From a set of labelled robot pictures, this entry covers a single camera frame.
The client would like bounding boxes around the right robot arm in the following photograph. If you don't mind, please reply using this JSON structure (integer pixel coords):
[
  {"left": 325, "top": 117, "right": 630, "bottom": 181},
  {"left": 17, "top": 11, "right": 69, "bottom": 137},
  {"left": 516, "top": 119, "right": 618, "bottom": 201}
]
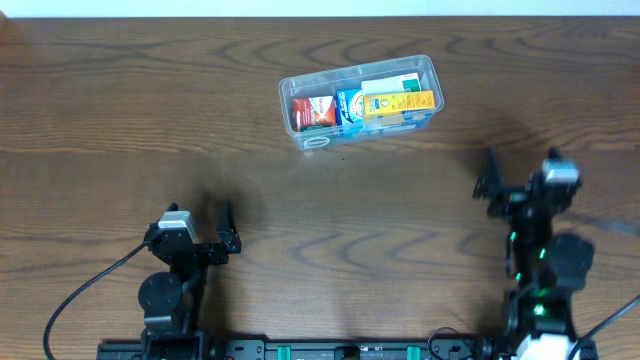
[{"left": 472, "top": 149, "right": 597, "bottom": 359}]

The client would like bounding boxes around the red Panadol ActiFast box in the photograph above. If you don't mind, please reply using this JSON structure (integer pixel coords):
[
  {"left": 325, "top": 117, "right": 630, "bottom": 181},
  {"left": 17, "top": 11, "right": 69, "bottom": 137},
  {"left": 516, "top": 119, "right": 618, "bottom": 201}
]
[{"left": 293, "top": 96, "right": 337, "bottom": 132}]

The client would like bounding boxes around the white green Panadol box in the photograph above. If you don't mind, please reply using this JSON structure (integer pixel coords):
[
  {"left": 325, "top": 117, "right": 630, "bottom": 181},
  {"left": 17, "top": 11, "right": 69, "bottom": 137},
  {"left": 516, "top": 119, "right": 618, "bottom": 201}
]
[{"left": 361, "top": 73, "right": 422, "bottom": 96}]

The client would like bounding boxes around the clear plastic container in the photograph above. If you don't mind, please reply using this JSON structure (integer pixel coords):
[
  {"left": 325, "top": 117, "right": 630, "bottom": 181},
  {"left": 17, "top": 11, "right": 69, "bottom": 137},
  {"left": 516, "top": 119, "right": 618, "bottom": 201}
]
[{"left": 279, "top": 55, "right": 444, "bottom": 150}]

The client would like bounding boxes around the dark green square box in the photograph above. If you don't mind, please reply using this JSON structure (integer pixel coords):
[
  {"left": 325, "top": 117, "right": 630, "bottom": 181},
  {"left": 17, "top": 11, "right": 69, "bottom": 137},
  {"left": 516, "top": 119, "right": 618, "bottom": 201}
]
[{"left": 302, "top": 136, "right": 331, "bottom": 150}]

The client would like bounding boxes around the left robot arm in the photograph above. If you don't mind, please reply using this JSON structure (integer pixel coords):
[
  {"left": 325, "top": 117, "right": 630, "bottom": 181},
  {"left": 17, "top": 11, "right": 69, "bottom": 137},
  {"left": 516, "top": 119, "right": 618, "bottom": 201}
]
[{"left": 138, "top": 202, "right": 242, "bottom": 335}]

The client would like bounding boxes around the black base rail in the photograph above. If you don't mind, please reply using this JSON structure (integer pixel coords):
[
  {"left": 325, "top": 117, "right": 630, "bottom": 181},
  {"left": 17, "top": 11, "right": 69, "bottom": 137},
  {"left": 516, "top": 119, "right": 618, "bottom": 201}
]
[{"left": 97, "top": 337, "right": 599, "bottom": 360}]

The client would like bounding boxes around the blue fever patch box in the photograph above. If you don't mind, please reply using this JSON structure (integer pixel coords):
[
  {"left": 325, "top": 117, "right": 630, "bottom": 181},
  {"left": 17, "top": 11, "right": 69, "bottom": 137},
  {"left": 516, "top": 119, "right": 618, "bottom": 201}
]
[{"left": 334, "top": 88, "right": 426, "bottom": 134}]

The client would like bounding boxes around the yellow medicine box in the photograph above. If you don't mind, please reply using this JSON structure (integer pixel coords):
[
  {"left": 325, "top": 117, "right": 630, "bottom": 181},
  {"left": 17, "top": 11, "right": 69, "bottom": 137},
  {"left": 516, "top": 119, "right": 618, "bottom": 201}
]
[{"left": 363, "top": 90, "right": 436, "bottom": 120}]

